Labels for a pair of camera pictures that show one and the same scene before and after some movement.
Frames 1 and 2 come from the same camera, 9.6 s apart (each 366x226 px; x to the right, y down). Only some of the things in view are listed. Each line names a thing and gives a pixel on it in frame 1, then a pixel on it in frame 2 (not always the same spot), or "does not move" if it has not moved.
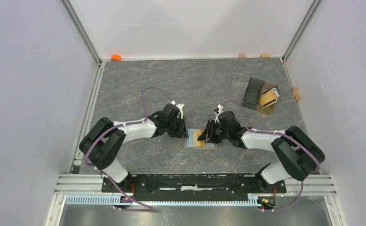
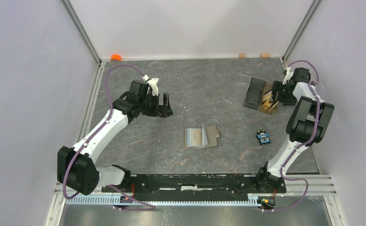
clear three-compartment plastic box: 256,94 does not move
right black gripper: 208,135 → 278,86
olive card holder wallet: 192,141 does not move
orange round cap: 115,57 does not move
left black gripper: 182,132 → 164,110
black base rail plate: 193,185 does not move
